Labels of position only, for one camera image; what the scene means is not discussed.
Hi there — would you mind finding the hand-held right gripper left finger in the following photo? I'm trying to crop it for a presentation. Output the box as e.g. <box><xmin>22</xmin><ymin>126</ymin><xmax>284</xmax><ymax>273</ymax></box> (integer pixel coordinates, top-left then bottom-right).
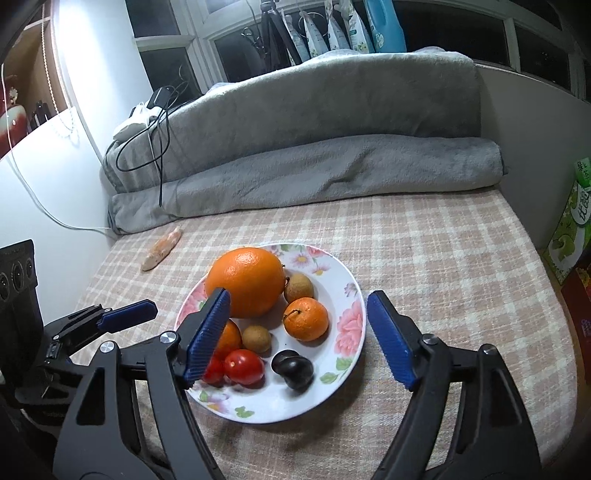
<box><xmin>54</xmin><ymin>287</ymin><xmax>232</xmax><ymax>480</ymax></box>

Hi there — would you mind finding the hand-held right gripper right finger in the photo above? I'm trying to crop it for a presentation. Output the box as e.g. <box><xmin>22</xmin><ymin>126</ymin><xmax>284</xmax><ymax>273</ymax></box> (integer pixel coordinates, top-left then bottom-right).
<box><xmin>366</xmin><ymin>290</ymin><xmax>543</xmax><ymax>480</ymax></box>

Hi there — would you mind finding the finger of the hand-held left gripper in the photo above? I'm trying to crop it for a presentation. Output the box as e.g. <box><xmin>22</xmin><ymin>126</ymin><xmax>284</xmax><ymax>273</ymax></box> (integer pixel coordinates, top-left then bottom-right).
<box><xmin>42</xmin><ymin>299</ymin><xmax>158</xmax><ymax>366</ymax></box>

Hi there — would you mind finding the medium orange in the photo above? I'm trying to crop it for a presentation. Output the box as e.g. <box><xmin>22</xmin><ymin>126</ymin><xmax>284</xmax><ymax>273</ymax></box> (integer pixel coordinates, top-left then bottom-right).
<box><xmin>213</xmin><ymin>318</ymin><xmax>243</xmax><ymax>361</ymax></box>

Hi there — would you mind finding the small red tomato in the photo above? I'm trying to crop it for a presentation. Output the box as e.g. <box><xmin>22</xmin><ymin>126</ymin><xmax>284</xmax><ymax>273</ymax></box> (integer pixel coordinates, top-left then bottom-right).
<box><xmin>202</xmin><ymin>355</ymin><xmax>227</xmax><ymax>385</ymax></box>

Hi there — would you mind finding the large red tomato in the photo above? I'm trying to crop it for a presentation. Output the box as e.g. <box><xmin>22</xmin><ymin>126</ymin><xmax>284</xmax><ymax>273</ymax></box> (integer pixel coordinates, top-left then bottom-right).
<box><xmin>224</xmin><ymin>349</ymin><xmax>265</xmax><ymax>386</ymax></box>

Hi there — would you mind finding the brown longan fruit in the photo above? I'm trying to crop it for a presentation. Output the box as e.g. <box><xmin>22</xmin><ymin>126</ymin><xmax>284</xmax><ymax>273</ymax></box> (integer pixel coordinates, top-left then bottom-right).
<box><xmin>241</xmin><ymin>324</ymin><xmax>272</xmax><ymax>355</ymax></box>
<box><xmin>283</xmin><ymin>272</ymin><xmax>315</xmax><ymax>305</ymax></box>

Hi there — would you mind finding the large orange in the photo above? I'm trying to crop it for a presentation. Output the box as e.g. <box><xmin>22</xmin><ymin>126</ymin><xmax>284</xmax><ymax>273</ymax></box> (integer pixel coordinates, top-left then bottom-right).
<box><xmin>205</xmin><ymin>247</ymin><xmax>287</xmax><ymax>319</ymax></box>

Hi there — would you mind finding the dark purple plum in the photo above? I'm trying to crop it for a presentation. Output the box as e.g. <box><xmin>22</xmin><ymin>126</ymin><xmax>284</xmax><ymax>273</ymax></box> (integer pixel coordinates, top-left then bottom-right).
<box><xmin>285</xmin><ymin>357</ymin><xmax>315</xmax><ymax>393</ymax></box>
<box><xmin>270</xmin><ymin>349</ymin><xmax>302</xmax><ymax>377</ymax></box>

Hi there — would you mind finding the small tangerine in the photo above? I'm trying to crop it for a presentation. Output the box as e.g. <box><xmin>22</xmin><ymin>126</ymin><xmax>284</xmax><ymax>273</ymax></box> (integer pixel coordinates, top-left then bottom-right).
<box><xmin>283</xmin><ymin>298</ymin><xmax>329</xmax><ymax>342</ymax></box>

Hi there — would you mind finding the white floral plate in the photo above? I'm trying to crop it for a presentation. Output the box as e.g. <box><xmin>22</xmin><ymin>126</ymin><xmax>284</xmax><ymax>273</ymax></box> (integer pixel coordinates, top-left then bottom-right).
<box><xmin>174</xmin><ymin>242</ymin><xmax>368</xmax><ymax>411</ymax></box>

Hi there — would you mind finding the wrapped pomelo piece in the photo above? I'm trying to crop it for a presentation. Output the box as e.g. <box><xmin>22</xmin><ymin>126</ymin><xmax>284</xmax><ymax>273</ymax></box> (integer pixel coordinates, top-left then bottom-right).
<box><xmin>141</xmin><ymin>226</ymin><xmax>184</xmax><ymax>271</ymax></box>

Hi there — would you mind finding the pink plaid blanket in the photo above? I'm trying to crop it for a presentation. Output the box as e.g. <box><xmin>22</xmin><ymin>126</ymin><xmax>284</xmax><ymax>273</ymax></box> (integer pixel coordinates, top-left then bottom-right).
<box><xmin>69</xmin><ymin>182</ymin><xmax>583</xmax><ymax>480</ymax></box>

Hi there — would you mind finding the red white ceramic jar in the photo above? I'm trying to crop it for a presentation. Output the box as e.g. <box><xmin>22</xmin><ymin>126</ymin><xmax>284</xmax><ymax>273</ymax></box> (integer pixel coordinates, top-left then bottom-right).
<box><xmin>0</xmin><ymin>74</ymin><xmax>29</xmax><ymax>154</ymax></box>

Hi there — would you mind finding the white power strip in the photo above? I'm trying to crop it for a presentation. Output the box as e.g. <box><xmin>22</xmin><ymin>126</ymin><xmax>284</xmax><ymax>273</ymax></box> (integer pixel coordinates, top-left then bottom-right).
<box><xmin>113</xmin><ymin>104</ymin><xmax>162</xmax><ymax>139</ymax></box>

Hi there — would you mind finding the red carton box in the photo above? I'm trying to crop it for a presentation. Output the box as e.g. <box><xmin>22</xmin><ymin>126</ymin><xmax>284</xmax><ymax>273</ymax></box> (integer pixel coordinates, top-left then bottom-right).
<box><xmin>561</xmin><ymin>265</ymin><xmax>591</xmax><ymax>361</ymax></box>

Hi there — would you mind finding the green carton box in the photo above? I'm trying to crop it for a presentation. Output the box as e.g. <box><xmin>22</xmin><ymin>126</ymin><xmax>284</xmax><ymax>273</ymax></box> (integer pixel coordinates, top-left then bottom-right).
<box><xmin>542</xmin><ymin>157</ymin><xmax>591</xmax><ymax>284</ymax></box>

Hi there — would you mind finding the black power adapter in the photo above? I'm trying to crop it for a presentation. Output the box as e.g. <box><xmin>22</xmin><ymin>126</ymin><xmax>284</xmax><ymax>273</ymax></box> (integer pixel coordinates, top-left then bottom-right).
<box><xmin>148</xmin><ymin>87</ymin><xmax>174</xmax><ymax>109</ymax></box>

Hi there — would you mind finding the grey fleece blanket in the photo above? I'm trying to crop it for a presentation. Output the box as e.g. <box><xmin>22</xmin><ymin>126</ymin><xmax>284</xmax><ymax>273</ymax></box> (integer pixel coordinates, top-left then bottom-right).
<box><xmin>100</xmin><ymin>46</ymin><xmax>509</xmax><ymax>236</ymax></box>

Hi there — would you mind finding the white refill pouch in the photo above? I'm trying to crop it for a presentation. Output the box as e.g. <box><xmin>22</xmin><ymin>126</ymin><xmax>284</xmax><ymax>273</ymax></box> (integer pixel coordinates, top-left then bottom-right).
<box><xmin>346</xmin><ymin>0</ymin><xmax>376</xmax><ymax>54</ymax></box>
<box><xmin>324</xmin><ymin>0</ymin><xmax>352</xmax><ymax>51</ymax></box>
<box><xmin>283</xmin><ymin>11</ymin><xmax>309</xmax><ymax>65</ymax></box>
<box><xmin>300</xmin><ymin>9</ymin><xmax>329</xmax><ymax>60</ymax></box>

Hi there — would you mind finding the blue detergent bottle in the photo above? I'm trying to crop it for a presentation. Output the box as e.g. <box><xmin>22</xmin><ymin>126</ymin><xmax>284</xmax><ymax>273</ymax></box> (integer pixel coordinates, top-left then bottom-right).
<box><xmin>364</xmin><ymin>0</ymin><xmax>407</xmax><ymax>54</ymax></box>

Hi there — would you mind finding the black tripod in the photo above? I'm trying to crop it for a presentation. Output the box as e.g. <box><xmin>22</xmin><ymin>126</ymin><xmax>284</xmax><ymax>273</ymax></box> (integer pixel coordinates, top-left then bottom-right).
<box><xmin>242</xmin><ymin>0</ymin><xmax>301</xmax><ymax>70</ymax></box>

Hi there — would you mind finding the thin white charging cable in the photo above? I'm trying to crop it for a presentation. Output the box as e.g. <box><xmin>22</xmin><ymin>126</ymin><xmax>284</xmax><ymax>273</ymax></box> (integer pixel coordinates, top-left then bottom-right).
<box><xmin>0</xmin><ymin>62</ymin><xmax>112</xmax><ymax>232</ymax></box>

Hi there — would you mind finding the black cable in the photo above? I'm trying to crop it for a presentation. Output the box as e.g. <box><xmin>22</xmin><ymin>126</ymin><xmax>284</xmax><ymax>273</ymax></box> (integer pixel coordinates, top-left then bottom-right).
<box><xmin>115</xmin><ymin>78</ymin><xmax>190</xmax><ymax>208</ymax></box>

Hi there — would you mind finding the white window frame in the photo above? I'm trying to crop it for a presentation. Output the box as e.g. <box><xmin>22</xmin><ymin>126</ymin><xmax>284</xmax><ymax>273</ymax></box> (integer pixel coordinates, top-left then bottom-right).
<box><xmin>124</xmin><ymin>0</ymin><xmax>591</xmax><ymax>102</ymax></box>

